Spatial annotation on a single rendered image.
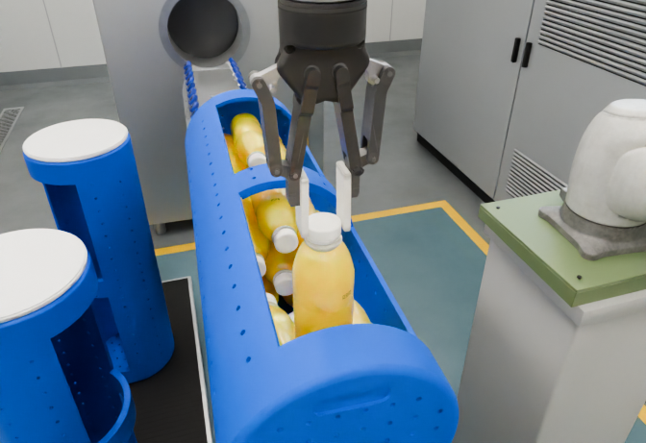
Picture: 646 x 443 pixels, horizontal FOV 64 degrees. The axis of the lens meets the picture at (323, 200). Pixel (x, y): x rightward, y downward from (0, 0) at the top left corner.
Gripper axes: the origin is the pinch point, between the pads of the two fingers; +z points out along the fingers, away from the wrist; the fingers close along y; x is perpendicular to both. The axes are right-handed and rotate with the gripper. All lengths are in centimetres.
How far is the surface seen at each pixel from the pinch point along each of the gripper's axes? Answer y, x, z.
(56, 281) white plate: 40, -38, 33
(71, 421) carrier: 44, -31, 63
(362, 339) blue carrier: -2.4, 7.3, 13.5
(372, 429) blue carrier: -2.5, 11.4, 23.4
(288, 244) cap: -0.2, -21.9, 21.3
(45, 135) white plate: 54, -108, 33
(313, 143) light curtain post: -31, -128, 56
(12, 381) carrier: 50, -29, 47
